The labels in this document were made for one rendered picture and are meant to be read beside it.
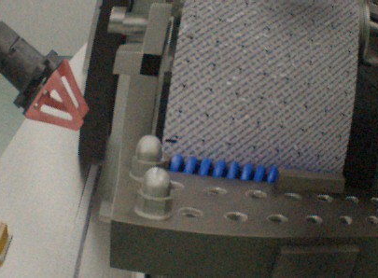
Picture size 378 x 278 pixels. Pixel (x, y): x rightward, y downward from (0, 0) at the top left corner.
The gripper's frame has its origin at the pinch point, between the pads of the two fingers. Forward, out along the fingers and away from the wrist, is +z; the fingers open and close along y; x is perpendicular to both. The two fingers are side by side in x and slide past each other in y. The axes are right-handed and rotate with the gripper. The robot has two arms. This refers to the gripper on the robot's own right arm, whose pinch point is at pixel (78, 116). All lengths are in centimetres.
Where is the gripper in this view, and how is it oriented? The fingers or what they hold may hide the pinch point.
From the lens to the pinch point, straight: 81.7
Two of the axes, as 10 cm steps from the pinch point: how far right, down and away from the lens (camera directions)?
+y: 0.3, 2.9, -9.6
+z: 7.7, 6.0, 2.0
